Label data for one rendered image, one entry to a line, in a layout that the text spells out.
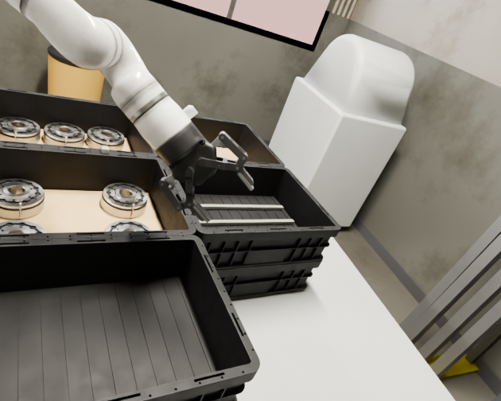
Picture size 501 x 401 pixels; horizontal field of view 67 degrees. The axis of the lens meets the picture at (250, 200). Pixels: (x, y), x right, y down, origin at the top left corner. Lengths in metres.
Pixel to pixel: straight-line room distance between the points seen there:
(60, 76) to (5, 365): 2.27
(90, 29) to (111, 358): 0.48
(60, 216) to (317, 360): 0.66
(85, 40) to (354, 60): 1.96
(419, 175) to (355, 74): 0.83
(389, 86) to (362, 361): 1.82
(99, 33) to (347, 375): 0.85
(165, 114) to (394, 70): 2.07
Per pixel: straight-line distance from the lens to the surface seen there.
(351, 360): 1.03
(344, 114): 2.33
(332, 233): 0.98
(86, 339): 0.70
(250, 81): 3.44
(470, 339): 2.13
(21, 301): 0.74
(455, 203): 2.58
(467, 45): 2.79
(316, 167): 2.43
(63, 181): 0.98
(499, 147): 2.49
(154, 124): 0.59
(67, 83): 2.76
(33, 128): 1.18
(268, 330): 0.97
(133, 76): 0.60
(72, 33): 0.60
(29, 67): 3.21
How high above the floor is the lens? 1.39
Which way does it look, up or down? 30 degrees down
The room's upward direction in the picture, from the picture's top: 22 degrees clockwise
